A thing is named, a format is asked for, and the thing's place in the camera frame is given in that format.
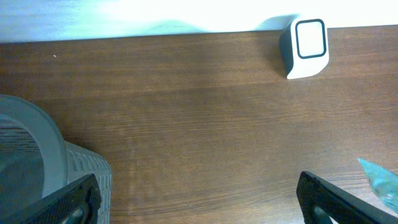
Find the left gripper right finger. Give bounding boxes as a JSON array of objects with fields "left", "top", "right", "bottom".
[{"left": 296, "top": 171, "right": 397, "bottom": 224}]

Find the white barcode scanner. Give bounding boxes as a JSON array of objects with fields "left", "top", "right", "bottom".
[{"left": 279, "top": 16, "right": 329, "bottom": 80}]

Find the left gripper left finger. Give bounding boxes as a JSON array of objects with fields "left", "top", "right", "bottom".
[{"left": 1, "top": 174, "right": 102, "bottom": 224}]

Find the grey plastic basket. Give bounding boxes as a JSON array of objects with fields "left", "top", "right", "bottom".
[{"left": 1, "top": 95, "right": 112, "bottom": 223}]

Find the teal wipes pack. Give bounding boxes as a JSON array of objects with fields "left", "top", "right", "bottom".
[{"left": 358, "top": 158, "right": 397, "bottom": 213}]

